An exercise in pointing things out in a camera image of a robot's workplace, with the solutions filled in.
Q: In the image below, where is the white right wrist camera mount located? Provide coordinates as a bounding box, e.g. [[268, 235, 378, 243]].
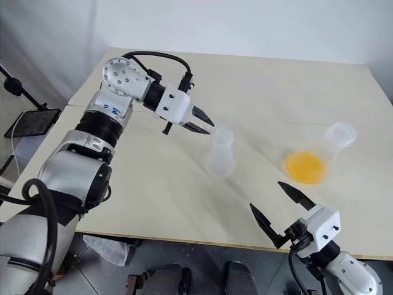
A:
[[298, 203, 341, 259]]

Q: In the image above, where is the black square stand base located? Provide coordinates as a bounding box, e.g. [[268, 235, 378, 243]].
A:
[[4, 108, 61, 138]]

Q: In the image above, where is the thick black arm cable loop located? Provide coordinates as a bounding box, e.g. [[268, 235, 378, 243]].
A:
[[0, 179, 60, 295]]

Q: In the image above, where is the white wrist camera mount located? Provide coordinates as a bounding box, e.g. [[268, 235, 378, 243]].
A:
[[154, 87, 190, 125], [298, 203, 341, 259]]

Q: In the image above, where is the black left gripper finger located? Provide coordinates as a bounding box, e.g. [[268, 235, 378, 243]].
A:
[[191, 104, 216, 128], [184, 122, 211, 135]]

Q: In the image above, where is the crumpled clear plastic bag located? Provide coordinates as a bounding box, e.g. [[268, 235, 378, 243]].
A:
[[82, 234, 133, 267]]

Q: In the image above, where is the thin white cable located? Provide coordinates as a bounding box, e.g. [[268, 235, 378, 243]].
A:
[[10, 112, 25, 178]]

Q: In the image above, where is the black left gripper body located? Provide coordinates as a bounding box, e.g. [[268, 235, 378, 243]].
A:
[[161, 72, 196, 135]]

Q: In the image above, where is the orange liquid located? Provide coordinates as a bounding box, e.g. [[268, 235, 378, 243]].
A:
[[285, 151, 327, 185]]

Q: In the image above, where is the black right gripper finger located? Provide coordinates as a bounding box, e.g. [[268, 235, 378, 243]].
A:
[[249, 202, 286, 250], [277, 181, 316, 212]]

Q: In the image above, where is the dark rounded grey shape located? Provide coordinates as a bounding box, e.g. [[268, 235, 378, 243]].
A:
[[222, 260, 258, 295], [143, 262, 193, 295]]

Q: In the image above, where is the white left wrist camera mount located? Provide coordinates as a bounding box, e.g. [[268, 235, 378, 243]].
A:
[[154, 87, 190, 125]]

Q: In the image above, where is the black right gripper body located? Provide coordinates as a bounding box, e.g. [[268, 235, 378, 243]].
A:
[[274, 221, 313, 252]]

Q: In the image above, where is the clear conical flask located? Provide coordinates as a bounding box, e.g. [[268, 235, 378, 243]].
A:
[[282, 121, 359, 186]]

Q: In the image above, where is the empty translucent conical flask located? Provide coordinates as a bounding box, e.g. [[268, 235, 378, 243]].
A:
[[208, 141, 236, 179]]

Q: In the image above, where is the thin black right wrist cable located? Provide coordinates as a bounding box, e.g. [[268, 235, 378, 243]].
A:
[[287, 245, 311, 295]]

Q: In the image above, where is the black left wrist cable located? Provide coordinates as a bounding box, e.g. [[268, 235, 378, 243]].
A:
[[121, 51, 193, 84]]

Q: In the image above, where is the small brown rusty object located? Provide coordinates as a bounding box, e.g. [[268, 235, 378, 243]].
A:
[[126, 272, 149, 295]]

